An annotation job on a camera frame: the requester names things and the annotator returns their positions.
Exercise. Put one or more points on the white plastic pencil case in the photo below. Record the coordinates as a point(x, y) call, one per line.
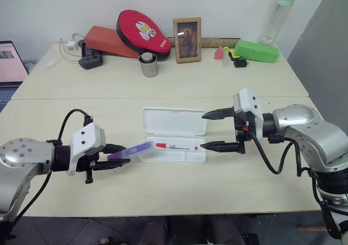
point(174, 122)

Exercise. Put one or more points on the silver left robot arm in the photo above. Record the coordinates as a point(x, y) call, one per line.
point(25, 153)

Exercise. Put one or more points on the red rectangular box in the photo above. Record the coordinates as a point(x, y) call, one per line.
point(104, 39)

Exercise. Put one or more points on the red capped white marker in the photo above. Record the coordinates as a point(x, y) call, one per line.
point(176, 146)

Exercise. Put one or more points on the dark rounded shape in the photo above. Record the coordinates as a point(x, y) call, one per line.
point(153, 232)

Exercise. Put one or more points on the wooden photo frame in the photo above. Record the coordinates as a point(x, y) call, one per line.
point(187, 39)

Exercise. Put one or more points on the green pencil case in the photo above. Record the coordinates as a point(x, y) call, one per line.
point(257, 51)

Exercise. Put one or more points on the red paddle case with cartoon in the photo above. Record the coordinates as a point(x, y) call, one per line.
point(142, 31)

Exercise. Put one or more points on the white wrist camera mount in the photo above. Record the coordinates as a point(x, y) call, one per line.
point(84, 137)
point(248, 100)

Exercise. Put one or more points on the yellow small object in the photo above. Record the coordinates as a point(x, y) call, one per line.
point(233, 53)

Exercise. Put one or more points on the black power strip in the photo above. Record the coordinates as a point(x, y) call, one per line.
point(91, 60)

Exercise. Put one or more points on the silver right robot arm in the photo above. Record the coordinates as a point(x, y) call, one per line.
point(307, 136)

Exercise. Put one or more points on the wooden ruler strip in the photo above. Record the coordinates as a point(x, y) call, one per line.
point(217, 42)

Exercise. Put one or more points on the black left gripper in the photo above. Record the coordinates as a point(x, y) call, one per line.
point(88, 164)

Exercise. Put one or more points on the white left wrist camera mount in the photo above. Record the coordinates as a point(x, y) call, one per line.
point(84, 137)

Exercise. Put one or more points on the clear plastic tube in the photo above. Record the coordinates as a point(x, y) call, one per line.
point(225, 58)

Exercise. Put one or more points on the clear bottle with green lid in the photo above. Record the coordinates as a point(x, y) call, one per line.
point(274, 19)

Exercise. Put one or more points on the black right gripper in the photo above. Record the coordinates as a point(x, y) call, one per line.
point(242, 125)

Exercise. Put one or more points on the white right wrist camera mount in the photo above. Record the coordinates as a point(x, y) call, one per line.
point(248, 100)

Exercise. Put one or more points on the purple marker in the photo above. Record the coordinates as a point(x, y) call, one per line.
point(136, 149)

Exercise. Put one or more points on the black small box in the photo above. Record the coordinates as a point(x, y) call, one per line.
point(240, 63)

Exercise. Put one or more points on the small pink bottle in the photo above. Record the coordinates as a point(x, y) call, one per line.
point(218, 53)

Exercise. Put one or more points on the open laptop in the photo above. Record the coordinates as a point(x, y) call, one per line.
point(11, 65)

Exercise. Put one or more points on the stainless steel cup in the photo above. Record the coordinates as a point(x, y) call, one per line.
point(148, 65)

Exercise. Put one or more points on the white plug charger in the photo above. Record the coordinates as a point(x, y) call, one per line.
point(72, 45)

